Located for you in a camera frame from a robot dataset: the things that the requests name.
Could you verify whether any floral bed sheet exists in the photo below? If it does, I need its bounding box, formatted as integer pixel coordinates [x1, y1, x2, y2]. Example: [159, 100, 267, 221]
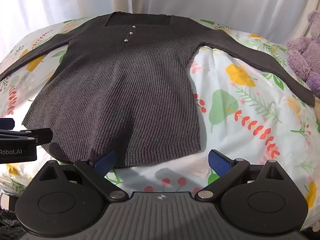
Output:
[0, 16, 320, 232]

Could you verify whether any purple plush toy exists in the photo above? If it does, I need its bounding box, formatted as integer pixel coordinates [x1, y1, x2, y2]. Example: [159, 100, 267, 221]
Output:
[286, 11, 320, 92]

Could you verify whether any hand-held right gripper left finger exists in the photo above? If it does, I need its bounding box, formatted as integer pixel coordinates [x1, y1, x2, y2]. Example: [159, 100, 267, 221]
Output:
[37, 151, 127, 203]

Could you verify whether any dark textured cloth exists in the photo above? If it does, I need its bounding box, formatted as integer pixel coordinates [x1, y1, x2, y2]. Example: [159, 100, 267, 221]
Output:
[0, 208, 20, 233]

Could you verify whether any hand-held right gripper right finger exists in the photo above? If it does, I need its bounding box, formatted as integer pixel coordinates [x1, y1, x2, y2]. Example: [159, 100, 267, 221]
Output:
[195, 149, 288, 201]

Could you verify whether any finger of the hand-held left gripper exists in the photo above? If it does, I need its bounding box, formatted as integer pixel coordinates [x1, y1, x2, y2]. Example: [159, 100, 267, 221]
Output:
[0, 118, 15, 131]
[0, 128, 53, 146]

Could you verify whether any dark grey ribbed sweater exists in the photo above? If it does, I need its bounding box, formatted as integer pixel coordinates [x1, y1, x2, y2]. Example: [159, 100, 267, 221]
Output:
[0, 11, 316, 169]

